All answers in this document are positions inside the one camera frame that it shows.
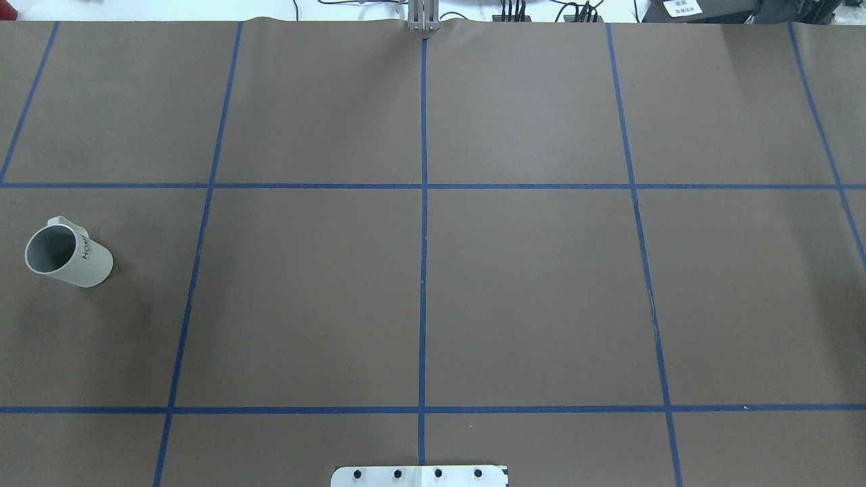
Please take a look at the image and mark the white mug with HOME text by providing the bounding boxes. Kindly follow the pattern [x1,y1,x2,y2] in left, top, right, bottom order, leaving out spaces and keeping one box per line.
[24,216,114,289]

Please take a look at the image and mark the black box with label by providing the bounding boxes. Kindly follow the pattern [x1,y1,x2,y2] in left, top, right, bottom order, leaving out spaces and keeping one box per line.
[641,1,797,24]

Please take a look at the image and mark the aluminium frame post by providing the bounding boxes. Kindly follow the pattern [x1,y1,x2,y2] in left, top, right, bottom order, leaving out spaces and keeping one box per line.
[405,0,441,32]

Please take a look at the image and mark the white metal base plate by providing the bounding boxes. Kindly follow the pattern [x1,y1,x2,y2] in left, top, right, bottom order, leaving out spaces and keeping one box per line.
[330,465,509,486]

